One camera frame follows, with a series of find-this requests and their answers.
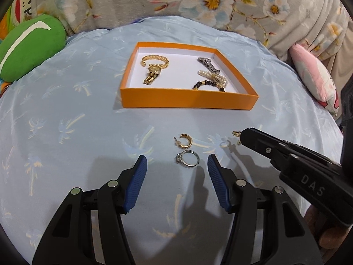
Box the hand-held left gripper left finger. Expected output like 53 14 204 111
32 155 148 265

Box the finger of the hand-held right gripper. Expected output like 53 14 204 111
239 127 304 172

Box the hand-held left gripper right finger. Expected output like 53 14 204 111
207 153 323 265

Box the silver ring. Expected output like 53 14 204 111
176 150 200 169

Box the gold hoop earring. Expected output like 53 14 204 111
174 134 191 149

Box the white pearl bracelet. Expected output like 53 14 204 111
197 70 228 87

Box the black bead bracelet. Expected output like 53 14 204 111
192 80 226 92

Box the orange cardboard box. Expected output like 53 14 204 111
120 42 259 110

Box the gold wristwatch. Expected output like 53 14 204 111
141 55 169 85

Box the person's right hand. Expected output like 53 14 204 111
305 204 353 263

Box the pink plush pillow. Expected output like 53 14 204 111
289 43 341 116

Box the light blue bedsheet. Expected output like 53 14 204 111
0 15 348 265

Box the grey floral blanket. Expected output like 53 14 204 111
25 0 353 94

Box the green plush pillow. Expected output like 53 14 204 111
0 14 67 81

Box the colourful cartoon printed pillow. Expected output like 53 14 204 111
0 0 39 31

